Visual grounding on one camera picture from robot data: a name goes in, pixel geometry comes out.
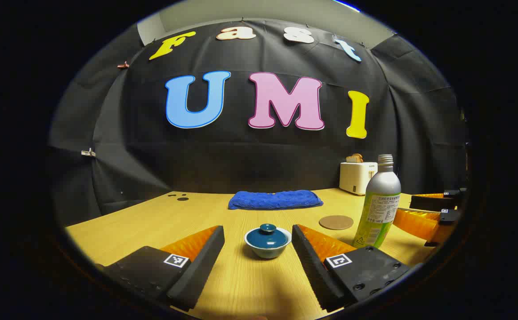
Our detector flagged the blue towel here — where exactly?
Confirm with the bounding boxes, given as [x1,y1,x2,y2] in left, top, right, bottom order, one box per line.
[228,190,324,210]

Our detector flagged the white toaster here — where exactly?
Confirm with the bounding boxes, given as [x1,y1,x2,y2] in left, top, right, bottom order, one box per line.
[339,162,378,196]

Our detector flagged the silver green water bottle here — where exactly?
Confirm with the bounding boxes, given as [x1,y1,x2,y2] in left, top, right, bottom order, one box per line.
[353,154,402,249]

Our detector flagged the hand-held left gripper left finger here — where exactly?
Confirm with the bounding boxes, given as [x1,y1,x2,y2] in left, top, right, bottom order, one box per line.
[96,225,225,312]

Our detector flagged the white teacup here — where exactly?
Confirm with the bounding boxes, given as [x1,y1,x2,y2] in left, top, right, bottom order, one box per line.
[244,227,292,259]

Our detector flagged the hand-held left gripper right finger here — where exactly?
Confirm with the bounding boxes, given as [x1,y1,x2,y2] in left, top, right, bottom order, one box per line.
[291,224,413,312]

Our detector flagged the round brown coaster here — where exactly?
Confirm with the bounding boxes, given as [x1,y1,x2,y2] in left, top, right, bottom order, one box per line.
[319,215,354,230]

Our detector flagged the teal teacup lid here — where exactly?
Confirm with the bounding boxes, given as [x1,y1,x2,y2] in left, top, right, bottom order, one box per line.
[246,224,289,248]

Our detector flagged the black backdrop cloth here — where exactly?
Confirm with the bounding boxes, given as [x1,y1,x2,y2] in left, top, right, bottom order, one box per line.
[48,18,468,227]

